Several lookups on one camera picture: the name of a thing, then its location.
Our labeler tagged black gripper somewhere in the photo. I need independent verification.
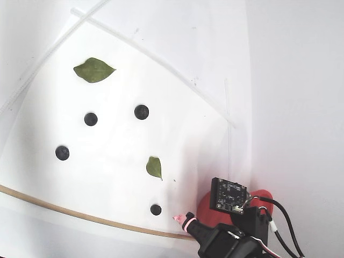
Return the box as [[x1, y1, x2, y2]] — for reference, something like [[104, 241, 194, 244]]
[[173, 211, 263, 258]]

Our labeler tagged red collapsible silicone cup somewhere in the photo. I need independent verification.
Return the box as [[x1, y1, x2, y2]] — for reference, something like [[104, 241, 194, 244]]
[[195, 189, 274, 229]]

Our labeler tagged medium green leaf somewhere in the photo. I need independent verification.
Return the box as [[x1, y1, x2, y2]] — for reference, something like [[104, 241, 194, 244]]
[[146, 156, 163, 181]]

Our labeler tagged thin wooden stick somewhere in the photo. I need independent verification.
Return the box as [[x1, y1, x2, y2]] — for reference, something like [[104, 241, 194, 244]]
[[0, 184, 194, 241]]

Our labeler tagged white paper sheet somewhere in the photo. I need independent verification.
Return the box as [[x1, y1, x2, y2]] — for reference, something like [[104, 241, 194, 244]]
[[0, 20, 232, 252]]

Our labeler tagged large green leaf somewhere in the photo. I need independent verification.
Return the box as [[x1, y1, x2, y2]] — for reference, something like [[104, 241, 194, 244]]
[[73, 57, 117, 84]]

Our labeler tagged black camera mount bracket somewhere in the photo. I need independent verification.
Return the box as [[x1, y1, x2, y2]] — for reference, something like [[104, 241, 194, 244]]
[[232, 205, 271, 242]]

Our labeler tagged red white black servo wire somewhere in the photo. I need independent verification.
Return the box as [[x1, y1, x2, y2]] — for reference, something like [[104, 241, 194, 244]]
[[227, 231, 282, 258]]

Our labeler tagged thick black cable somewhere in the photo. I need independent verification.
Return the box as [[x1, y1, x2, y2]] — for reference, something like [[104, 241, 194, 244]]
[[238, 195, 307, 258]]

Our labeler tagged black cable with white sleeve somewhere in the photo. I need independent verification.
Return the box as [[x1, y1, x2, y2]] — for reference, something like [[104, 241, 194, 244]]
[[257, 205, 298, 258]]

